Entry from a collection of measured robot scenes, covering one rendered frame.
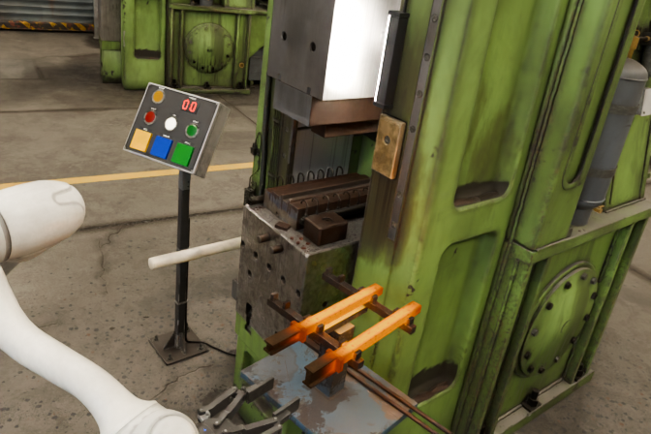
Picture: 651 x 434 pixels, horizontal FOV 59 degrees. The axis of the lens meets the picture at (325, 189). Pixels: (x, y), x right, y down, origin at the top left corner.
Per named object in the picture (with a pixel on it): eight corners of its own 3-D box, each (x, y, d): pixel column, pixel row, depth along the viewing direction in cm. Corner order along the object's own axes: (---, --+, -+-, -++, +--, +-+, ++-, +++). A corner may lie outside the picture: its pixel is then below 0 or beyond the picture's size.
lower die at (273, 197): (295, 230, 189) (298, 206, 186) (263, 205, 203) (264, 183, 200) (387, 208, 214) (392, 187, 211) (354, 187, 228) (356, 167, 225)
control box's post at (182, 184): (176, 350, 264) (184, 124, 221) (172, 345, 267) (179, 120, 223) (184, 347, 266) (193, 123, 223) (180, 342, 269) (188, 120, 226)
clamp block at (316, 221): (318, 247, 181) (320, 229, 178) (301, 234, 187) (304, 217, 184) (347, 239, 188) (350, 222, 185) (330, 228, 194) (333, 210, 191)
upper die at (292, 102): (308, 127, 175) (312, 96, 171) (272, 108, 189) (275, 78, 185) (406, 116, 200) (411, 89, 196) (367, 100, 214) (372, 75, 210)
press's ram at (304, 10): (340, 109, 162) (362, -44, 146) (266, 75, 189) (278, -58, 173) (440, 101, 187) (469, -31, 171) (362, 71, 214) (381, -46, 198)
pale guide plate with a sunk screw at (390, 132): (390, 179, 168) (401, 123, 161) (370, 168, 174) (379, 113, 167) (395, 178, 169) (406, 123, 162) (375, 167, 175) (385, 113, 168)
